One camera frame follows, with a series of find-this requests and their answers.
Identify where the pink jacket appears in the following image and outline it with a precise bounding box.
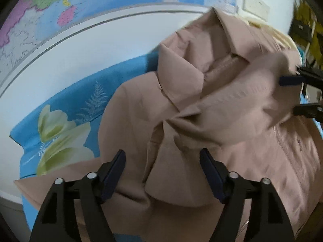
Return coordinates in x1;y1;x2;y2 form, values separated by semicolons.
14;6;323;242

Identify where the cream garment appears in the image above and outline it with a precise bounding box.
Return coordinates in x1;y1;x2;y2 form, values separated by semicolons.
247;17;299;52

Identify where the black handbag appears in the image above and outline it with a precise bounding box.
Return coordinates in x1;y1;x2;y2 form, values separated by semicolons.
290;18;314;41

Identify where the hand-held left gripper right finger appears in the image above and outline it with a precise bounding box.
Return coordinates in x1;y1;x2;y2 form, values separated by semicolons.
199;147;295;242

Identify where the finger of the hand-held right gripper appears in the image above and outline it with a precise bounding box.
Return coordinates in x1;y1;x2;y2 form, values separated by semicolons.
293;103;323;122
279;65;323;89

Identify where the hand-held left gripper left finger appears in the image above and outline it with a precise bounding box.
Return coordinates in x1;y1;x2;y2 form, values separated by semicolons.
29;149;126;242

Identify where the white wall socket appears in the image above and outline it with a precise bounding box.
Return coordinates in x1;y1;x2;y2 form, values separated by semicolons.
243;0;258;15
256;0;270;22

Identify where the blue floral bedsheet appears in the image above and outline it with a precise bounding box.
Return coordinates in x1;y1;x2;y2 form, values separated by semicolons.
9;55;162;242

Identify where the colourful wall map poster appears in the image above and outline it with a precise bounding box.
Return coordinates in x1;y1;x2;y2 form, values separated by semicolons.
0;0;239;86

